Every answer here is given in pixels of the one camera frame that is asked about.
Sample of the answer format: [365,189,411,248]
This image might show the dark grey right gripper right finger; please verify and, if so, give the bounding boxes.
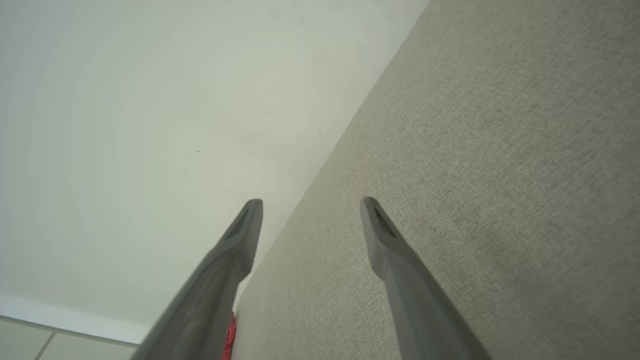
[360,196,493,360]

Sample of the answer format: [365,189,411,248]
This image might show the white wall baseboard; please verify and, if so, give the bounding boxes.
[0,294,151,347]

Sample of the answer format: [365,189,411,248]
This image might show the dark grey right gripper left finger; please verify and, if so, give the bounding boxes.
[131,198,264,360]

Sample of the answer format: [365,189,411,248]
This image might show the red jersey with number 23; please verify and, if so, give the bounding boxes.
[221,311,237,360]

